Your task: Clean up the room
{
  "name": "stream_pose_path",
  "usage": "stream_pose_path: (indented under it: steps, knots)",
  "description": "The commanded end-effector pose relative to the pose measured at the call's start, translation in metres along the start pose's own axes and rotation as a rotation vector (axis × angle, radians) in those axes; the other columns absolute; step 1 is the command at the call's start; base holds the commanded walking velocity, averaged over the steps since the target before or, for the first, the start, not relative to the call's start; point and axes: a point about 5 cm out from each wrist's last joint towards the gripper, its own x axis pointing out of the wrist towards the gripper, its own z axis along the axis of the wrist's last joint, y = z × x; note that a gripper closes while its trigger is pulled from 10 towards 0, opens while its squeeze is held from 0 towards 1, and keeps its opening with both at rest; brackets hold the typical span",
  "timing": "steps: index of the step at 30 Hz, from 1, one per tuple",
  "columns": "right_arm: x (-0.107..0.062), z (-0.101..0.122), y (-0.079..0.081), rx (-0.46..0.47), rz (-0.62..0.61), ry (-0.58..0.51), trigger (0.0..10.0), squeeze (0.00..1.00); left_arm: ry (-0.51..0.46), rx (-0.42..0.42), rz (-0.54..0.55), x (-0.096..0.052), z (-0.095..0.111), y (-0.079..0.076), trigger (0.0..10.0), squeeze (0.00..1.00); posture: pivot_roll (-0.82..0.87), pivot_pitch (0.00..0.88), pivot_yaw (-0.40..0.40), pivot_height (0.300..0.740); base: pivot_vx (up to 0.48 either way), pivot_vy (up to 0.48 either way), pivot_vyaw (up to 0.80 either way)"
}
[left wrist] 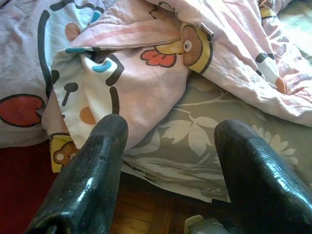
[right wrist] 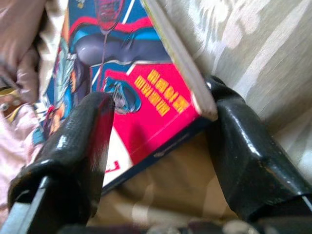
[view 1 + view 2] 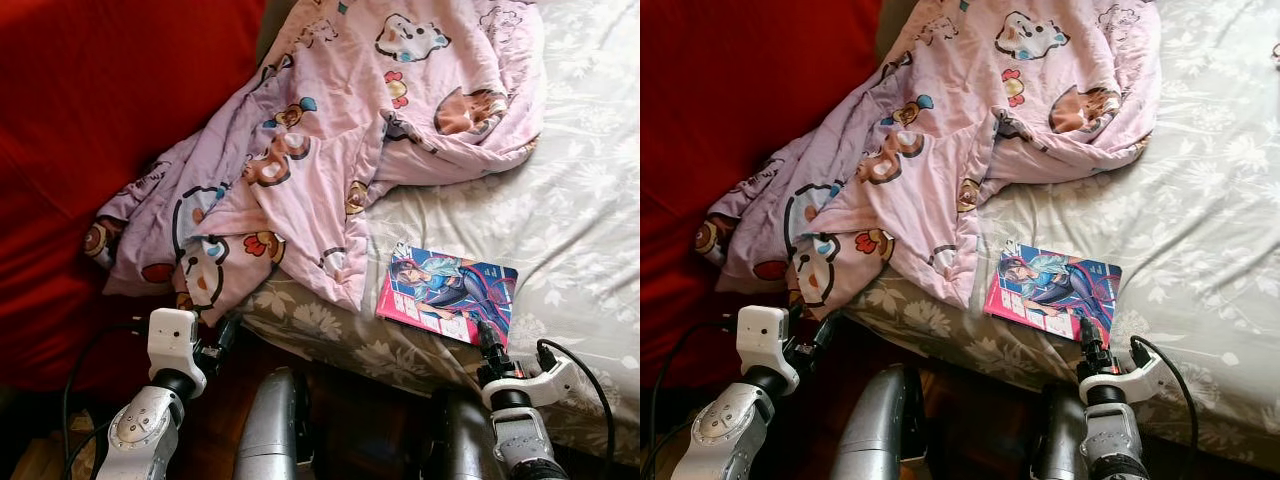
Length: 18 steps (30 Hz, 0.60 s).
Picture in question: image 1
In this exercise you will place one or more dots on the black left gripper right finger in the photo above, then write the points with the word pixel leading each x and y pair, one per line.
pixel 256 182

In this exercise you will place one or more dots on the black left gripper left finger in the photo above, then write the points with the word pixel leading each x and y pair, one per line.
pixel 85 182

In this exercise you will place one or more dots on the silver robot left leg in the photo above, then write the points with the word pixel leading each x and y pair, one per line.
pixel 204 225

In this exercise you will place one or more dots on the pink cartoon print quilt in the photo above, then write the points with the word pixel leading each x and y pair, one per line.
pixel 151 85

